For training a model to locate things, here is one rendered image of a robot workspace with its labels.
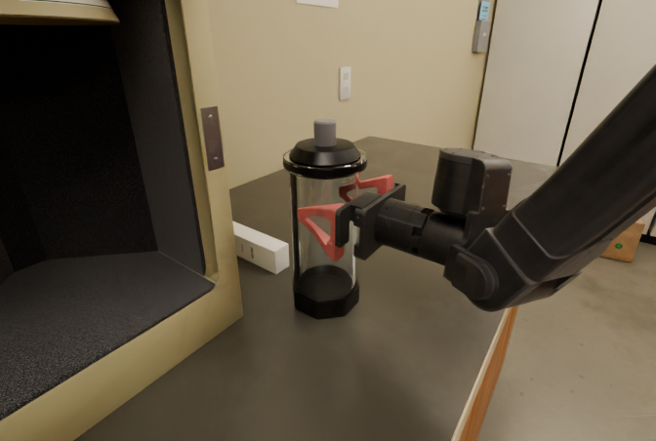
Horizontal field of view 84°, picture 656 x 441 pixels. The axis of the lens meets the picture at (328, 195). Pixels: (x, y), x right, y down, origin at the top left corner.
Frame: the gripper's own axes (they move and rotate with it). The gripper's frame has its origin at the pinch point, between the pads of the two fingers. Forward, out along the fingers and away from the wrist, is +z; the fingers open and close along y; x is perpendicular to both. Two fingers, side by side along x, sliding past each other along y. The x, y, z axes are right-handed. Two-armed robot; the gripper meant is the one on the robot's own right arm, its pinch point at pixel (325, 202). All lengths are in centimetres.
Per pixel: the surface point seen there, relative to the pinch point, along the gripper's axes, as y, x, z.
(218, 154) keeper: 11.2, -8.2, 6.9
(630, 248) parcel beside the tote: -234, 100, -63
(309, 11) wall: -60, -28, 50
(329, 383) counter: 12.0, 15.9, -9.4
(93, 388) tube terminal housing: 29.2, 11.4, 6.9
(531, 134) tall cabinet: -269, 45, 9
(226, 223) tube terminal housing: 11.1, 0.7, 7.0
